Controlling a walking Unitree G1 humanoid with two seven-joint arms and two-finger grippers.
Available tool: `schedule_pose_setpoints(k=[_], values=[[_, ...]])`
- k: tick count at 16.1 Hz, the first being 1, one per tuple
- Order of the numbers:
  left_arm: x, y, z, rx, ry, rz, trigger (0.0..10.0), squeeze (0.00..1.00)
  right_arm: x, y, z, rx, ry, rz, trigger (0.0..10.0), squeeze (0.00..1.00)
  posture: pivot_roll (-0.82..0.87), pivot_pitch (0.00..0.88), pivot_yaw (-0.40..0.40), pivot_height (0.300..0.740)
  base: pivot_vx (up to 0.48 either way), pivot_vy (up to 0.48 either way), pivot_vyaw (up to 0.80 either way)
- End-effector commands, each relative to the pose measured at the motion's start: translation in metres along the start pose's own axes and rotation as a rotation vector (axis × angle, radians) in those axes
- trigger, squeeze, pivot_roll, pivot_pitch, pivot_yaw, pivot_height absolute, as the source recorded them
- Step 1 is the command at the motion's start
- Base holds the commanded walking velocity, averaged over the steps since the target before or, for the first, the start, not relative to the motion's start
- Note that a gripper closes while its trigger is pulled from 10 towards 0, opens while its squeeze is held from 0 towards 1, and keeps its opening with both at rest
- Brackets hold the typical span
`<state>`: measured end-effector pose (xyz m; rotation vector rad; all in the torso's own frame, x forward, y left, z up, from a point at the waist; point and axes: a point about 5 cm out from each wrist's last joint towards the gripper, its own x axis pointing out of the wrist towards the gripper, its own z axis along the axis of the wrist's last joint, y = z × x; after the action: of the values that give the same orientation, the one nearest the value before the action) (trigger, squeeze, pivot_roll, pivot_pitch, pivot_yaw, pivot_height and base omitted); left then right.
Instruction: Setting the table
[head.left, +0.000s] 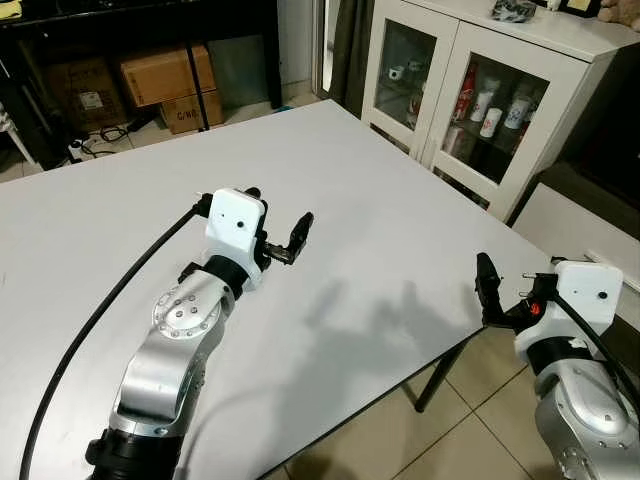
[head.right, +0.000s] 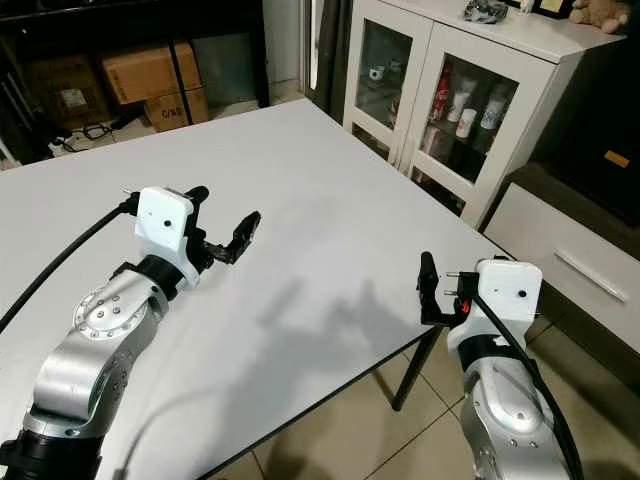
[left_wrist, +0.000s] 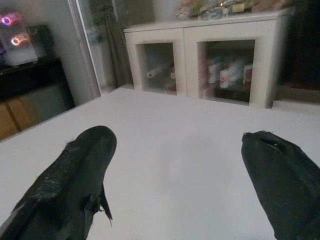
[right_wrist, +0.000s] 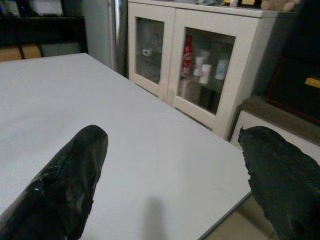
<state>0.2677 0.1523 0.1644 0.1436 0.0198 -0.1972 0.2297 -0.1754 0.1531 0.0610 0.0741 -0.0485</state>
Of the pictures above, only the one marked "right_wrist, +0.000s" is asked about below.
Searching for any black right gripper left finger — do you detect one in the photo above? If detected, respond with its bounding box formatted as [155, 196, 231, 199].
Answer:
[0, 124, 109, 240]

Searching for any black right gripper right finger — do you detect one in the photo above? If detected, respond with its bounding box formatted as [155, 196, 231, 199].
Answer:
[237, 125, 320, 240]

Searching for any white low cabinet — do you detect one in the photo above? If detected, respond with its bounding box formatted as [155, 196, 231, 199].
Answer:
[229, 96, 320, 166]

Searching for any dark wood-framed box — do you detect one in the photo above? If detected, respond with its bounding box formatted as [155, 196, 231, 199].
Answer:
[264, 55, 320, 121]

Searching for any white cup with blue print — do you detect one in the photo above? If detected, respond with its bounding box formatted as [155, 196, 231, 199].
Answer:
[215, 58, 230, 81]

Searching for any white cup with red print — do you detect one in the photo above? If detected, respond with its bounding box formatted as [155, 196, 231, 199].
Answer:
[193, 56, 205, 77]
[199, 64, 212, 85]

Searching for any brown cardboard box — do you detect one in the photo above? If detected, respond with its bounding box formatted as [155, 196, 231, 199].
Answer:
[21, 43, 42, 60]
[0, 46, 23, 62]

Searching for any red cola bottle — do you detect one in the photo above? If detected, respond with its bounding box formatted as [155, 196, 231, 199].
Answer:
[181, 35, 194, 77]

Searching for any black shelf unit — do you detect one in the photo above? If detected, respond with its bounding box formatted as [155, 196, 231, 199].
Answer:
[0, 15, 88, 61]

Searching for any silver refrigerator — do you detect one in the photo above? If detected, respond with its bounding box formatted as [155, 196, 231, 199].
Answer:
[81, 0, 130, 77]

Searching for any white glass-door cabinet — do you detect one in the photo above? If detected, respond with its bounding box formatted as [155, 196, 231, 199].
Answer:
[127, 0, 278, 140]

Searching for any beige plush toy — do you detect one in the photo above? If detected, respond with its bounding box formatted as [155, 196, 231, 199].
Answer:
[261, 0, 300, 12]

